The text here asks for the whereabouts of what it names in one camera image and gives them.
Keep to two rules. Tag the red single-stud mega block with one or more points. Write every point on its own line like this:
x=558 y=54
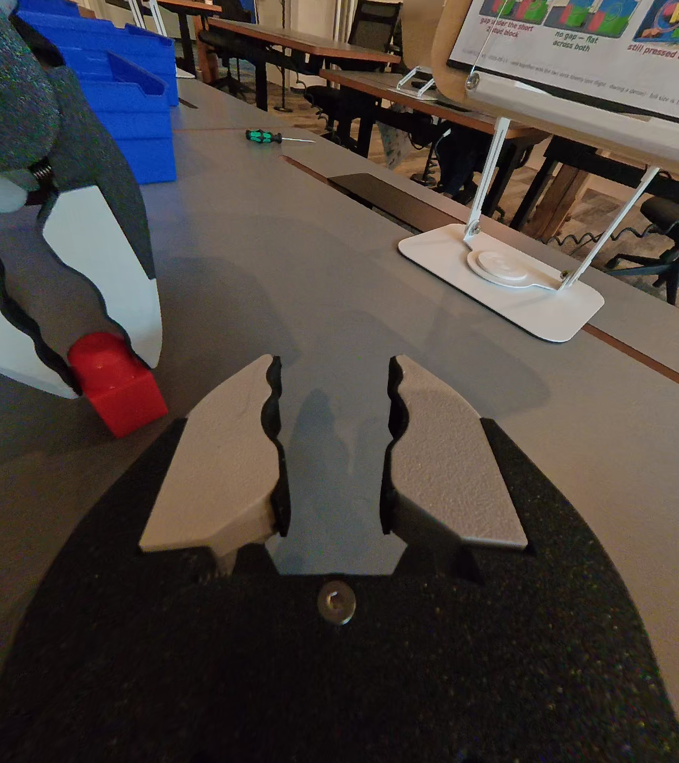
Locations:
x=125 y=394

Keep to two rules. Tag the blue bin with white label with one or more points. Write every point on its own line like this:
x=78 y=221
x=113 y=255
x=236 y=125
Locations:
x=137 y=131

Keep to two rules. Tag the printed instruction sheet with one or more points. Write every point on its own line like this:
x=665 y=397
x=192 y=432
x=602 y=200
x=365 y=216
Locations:
x=578 y=60

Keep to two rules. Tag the blue plastic storage bin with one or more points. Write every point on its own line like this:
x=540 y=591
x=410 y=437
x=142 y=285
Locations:
x=89 y=30

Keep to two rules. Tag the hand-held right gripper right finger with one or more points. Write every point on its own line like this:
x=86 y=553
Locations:
x=459 y=477

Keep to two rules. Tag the wooden desk leg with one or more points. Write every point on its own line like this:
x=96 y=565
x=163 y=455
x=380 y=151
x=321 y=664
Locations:
x=554 y=203

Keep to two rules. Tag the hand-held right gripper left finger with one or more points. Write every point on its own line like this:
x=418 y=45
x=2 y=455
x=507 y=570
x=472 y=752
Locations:
x=214 y=477

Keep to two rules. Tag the wooden background desk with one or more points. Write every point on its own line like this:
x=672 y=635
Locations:
x=387 y=86
x=304 y=38

